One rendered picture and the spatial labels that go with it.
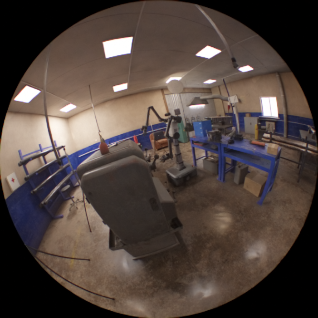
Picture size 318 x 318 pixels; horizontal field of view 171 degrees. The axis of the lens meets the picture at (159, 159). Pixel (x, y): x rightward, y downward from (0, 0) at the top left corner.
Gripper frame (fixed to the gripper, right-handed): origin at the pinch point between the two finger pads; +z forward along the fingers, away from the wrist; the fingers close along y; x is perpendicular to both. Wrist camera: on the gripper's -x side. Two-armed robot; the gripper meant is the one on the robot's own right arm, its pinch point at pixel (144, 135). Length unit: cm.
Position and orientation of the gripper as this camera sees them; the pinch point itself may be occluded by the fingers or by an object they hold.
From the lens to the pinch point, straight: 231.9
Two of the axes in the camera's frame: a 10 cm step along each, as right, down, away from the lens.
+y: 4.0, 2.2, -8.9
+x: 8.9, 1.6, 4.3
